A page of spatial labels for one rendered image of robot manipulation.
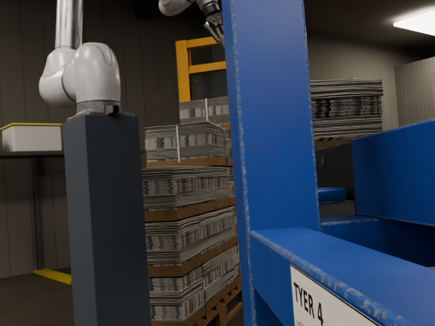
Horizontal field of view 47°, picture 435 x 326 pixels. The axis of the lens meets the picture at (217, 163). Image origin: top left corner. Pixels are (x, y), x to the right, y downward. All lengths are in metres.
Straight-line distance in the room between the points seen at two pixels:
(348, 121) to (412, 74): 7.75
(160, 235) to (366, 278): 1.87
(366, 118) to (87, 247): 0.99
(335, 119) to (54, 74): 1.04
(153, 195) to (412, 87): 7.54
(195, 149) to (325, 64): 5.53
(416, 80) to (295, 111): 8.72
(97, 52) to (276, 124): 1.35
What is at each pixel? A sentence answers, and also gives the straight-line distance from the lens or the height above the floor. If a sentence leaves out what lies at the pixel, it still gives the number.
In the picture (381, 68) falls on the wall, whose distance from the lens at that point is 9.17.
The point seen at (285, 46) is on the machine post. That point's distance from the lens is 0.55.
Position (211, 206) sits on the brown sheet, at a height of 0.63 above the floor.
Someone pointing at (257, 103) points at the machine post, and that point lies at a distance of 0.53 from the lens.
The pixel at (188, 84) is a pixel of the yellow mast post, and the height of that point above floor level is 1.51.
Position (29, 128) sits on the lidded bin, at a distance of 4.56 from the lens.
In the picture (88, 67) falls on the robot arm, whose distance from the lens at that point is 1.81.
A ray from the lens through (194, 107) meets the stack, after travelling 3.30.
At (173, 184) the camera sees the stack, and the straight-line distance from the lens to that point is 2.08.
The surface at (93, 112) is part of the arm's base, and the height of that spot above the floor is 1.01.
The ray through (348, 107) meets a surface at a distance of 1.57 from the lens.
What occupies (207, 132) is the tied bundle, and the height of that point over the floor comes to 1.01.
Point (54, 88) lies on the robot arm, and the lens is 1.97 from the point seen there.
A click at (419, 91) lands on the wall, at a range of 9.20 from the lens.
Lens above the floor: 0.75
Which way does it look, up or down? 2 degrees up
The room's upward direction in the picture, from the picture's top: 4 degrees counter-clockwise
